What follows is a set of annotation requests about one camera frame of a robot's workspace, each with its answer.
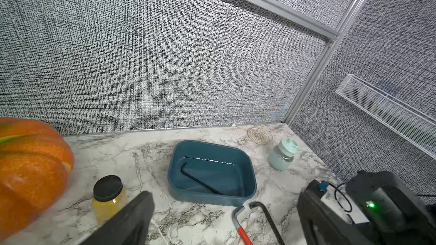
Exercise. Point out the thin black hex key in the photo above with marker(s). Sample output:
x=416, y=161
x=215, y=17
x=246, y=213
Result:
x=185, y=173

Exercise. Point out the clear acrylic wall tray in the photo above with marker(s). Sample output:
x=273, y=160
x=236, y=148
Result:
x=409, y=123

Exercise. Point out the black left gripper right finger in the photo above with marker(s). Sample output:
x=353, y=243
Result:
x=323, y=226

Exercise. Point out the orange pumpkin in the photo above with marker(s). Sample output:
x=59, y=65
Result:
x=36, y=164

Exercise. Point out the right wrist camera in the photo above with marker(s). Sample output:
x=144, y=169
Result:
x=339, y=202

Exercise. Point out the mint green glass bottle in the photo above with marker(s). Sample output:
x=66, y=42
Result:
x=283, y=154

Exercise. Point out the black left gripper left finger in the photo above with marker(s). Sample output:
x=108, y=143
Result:
x=129, y=226

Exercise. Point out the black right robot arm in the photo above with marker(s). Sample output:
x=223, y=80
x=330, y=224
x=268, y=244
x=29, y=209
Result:
x=396, y=215

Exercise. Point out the yellow jar with black lid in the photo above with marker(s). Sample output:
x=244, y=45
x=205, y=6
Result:
x=109, y=197

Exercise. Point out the woven round coaster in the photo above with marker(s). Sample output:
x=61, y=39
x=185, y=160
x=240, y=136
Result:
x=258, y=136

